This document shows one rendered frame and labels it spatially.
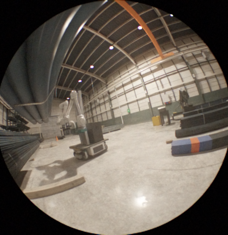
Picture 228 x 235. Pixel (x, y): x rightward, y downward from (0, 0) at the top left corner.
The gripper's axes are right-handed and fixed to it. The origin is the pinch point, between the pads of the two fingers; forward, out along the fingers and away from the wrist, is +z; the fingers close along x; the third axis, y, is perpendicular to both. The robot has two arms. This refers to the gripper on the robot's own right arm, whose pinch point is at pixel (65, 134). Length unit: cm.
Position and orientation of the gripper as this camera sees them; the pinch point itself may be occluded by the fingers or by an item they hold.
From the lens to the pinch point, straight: 211.3
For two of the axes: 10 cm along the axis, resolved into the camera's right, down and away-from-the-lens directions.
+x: -8.0, 2.1, 5.6
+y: 5.7, -0.6, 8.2
